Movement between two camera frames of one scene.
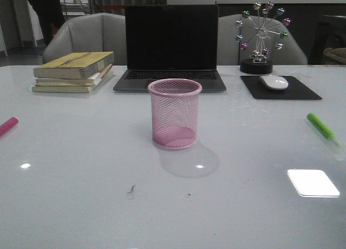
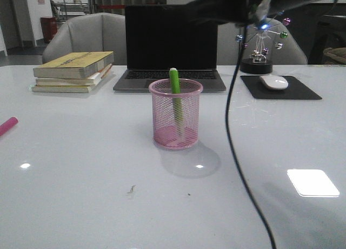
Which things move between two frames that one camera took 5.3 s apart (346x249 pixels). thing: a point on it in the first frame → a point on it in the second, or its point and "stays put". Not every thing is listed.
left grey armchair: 97,32 stays put
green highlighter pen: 323,129 → 177,98
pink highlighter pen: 6,126 stays put
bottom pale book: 68,89 stays put
